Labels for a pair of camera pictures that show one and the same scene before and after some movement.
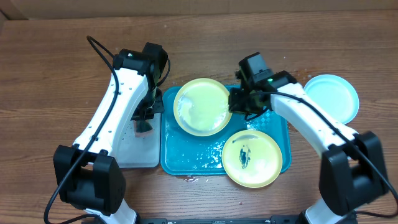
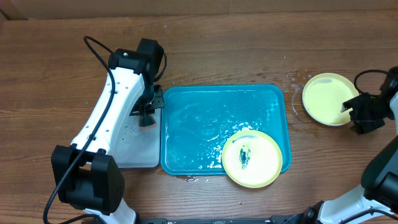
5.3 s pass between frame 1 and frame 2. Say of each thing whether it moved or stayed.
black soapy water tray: stayed
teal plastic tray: stayed
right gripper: moved
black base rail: stayed
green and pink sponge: moved
